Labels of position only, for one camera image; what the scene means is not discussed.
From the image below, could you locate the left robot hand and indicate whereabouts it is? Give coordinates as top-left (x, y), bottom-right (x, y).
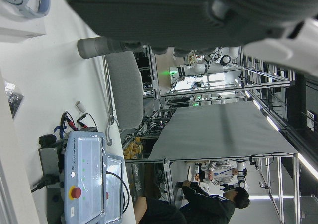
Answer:
top-left (63, 0), bottom-right (318, 76)

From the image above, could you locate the grey metal box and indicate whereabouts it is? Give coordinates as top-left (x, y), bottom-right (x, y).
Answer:
top-left (38, 146), bottom-right (67, 189)

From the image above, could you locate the chrome rod with grey grip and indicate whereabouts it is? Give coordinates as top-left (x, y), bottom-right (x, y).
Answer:
top-left (77, 36), bottom-right (124, 145)

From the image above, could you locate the grey fabric chair back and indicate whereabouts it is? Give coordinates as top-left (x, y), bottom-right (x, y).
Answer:
top-left (106, 50), bottom-right (144, 131)

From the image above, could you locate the grey fabric canopy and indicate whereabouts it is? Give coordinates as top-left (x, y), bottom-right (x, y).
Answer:
top-left (148, 101), bottom-right (298, 162)

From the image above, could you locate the red black clip lead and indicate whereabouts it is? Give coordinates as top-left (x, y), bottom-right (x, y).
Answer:
top-left (76, 112), bottom-right (98, 132)
top-left (53, 111), bottom-right (75, 135)

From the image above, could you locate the yellow blocks pile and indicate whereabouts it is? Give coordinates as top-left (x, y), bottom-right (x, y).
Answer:
top-left (123, 137), bottom-right (144, 160)

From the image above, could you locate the ceiling light strip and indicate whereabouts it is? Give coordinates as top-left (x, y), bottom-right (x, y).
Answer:
top-left (265, 115), bottom-right (279, 132)

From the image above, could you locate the person in striped shirt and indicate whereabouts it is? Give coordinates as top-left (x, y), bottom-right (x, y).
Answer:
top-left (198, 161), bottom-right (239, 185)

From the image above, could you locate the grey teach pendant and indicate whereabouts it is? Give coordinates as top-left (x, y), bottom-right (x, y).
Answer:
top-left (59, 131), bottom-right (107, 224)

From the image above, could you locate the black adapter block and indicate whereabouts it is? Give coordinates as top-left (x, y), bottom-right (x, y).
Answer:
top-left (38, 134), bottom-right (57, 148)

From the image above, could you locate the bag of black screws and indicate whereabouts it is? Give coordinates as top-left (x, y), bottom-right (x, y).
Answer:
top-left (3, 81), bottom-right (25, 119)

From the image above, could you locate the white vent grille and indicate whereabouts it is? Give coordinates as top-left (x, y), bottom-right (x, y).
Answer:
top-left (306, 110), bottom-right (315, 132)

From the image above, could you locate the white robot with black gripper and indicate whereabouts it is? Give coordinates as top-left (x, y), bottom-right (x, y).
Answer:
top-left (221, 160), bottom-right (249, 192)

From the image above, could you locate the person in dark jacket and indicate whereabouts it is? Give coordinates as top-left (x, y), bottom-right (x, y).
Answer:
top-left (177, 180), bottom-right (250, 224)

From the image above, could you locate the person in black shirt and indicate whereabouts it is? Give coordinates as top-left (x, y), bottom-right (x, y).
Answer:
top-left (134, 196), bottom-right (187, 224)

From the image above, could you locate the black pendant cable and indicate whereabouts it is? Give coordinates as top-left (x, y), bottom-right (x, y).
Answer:
top-left (106, 170), bottom-right (130, 212)

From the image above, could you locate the black power plug cable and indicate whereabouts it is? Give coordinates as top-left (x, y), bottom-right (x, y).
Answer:
top-left (30, 173), bottom-right (62, 193)

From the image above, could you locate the large aluminium scaffold frame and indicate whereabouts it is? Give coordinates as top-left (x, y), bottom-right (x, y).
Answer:
top-left (103, 44), bottom-right (306, 224)

